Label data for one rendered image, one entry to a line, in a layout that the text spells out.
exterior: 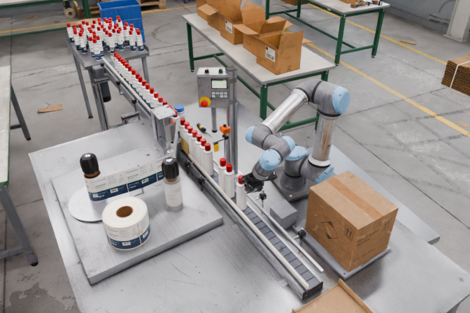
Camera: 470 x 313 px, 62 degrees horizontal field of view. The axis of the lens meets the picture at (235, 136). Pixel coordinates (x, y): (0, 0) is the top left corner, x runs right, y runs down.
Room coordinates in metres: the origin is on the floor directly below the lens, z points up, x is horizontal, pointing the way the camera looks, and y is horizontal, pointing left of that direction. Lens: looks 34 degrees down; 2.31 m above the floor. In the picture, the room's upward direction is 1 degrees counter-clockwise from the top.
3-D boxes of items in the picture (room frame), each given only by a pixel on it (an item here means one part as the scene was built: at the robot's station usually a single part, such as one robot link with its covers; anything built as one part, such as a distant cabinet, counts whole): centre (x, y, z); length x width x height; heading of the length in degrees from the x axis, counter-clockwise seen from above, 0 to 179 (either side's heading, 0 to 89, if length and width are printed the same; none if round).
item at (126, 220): (1.31, 0.51, 0.95); 0.20 x 0.20 x 0.14
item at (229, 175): (1.57, 0.03, 0.98); 0.05 x 0.05 x 0.20
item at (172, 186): (1.50, 0.31, 1.03); 0.09 x 0.09 x 0.30
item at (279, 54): (3.50, -0.43, 0.97); 0.51 x 0.39 x 0.37; 120
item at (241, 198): (1.48, -0.03, 0.98); 0.05 x 0.05 x 0.20
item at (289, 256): (1.71, 0.12, 0.86); 1.65 x 0.08 x 0.04; 32
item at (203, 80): (1.85, 0.10, 1.38); 0.17 x 0.10 x 0.19; 87
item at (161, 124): (2.02, 0.42, 1.01); 0.14 x 0.13 x 0.26; 32
